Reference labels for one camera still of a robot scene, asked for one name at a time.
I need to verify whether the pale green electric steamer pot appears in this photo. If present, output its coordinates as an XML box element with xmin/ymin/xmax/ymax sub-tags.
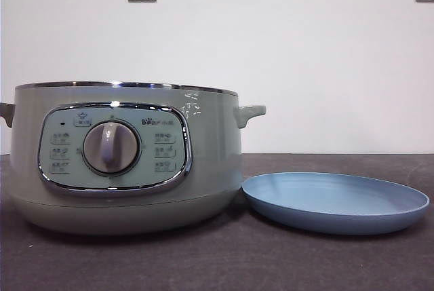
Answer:
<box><xmin>0</xmin><ymin>81</ymin><xmax>267</xmax><ymax>236</ymax></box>

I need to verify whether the blue round plate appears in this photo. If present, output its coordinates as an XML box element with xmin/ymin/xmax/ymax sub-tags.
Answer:
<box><xmin>241</xmin><ymin>172</ymin><xmax>431</xmax><ymax>236</ymax></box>

